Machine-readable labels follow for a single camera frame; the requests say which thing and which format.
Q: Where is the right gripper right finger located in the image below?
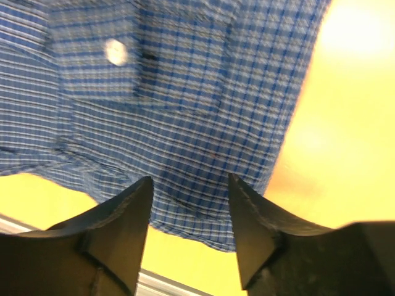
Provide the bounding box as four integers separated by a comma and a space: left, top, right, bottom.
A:
228, 174, 394, 295

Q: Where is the blue checkered long sleeve shirt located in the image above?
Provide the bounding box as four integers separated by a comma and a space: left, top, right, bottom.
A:
1, 1, 330, 252

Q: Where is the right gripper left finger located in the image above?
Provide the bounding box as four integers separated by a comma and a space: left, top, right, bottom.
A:
1, 176, 154, 295

